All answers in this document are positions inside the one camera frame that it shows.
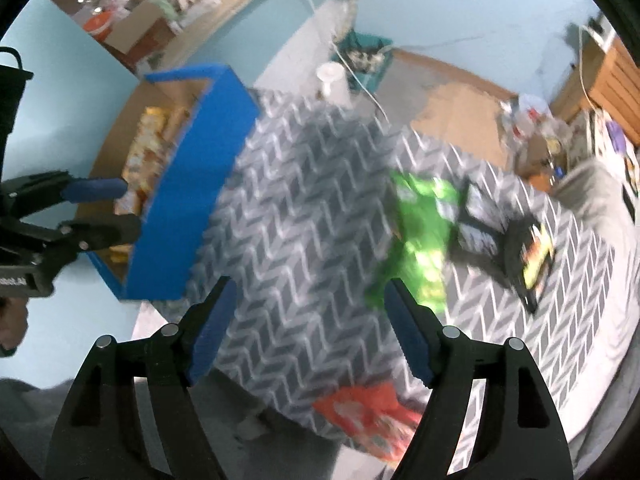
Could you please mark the white electric kettle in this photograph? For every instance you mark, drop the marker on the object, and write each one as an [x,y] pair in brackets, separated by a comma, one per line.
[334,82]

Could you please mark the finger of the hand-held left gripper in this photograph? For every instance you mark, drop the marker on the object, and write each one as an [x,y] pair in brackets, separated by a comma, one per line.
[95,190]
[107,232]

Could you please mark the orange lidded container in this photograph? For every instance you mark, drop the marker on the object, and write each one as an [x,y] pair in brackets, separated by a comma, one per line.
[100,24]

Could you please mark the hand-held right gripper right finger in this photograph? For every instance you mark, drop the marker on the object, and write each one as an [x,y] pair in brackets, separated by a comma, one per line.
[407,332]

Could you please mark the white wall power strip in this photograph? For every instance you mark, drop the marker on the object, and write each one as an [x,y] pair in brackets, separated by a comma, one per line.
[600,35]

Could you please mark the grey chevron tablecloth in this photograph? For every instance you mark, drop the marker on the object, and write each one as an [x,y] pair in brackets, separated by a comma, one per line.
[310,240]

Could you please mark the clear bag of bottles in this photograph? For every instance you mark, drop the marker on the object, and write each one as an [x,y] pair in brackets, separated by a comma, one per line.
[527,117]

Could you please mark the blue-edged cardboard box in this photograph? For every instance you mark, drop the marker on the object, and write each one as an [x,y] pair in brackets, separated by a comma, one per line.
[200,170]

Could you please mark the open brown cardboard box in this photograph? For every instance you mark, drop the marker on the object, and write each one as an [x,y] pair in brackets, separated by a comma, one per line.
[135,27]

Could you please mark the red orange snack packet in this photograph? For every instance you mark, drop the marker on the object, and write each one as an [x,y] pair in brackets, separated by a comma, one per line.
[370,420]

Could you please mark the flat cardboard sheet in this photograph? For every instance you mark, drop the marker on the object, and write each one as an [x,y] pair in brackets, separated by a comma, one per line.
[465,120]

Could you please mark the wooden headboard shelf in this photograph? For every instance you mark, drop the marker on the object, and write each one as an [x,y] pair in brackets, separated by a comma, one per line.
[615,85]

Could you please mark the printed pillow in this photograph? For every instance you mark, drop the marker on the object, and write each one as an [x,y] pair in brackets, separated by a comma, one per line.
[617,150]

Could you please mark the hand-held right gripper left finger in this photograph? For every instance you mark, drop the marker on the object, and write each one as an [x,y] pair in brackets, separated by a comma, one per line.
[215,332]

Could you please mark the green snack bag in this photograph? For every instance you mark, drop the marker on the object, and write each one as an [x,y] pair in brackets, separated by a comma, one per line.
[422,230]

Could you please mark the teal storage basket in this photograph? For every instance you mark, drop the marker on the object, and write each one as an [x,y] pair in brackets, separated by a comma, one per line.
[367,57]

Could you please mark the black and yellow snack packet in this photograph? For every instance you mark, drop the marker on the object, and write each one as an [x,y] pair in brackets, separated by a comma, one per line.
[532,260]

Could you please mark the person's left hand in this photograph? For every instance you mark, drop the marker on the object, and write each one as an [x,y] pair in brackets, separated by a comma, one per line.
[12,327]

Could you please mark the grey bed sheet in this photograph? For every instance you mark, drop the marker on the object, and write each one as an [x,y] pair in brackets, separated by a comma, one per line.
[600,350]

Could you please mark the pile of yellow snack packets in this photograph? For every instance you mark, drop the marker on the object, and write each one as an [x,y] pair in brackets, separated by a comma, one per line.
[150,160]

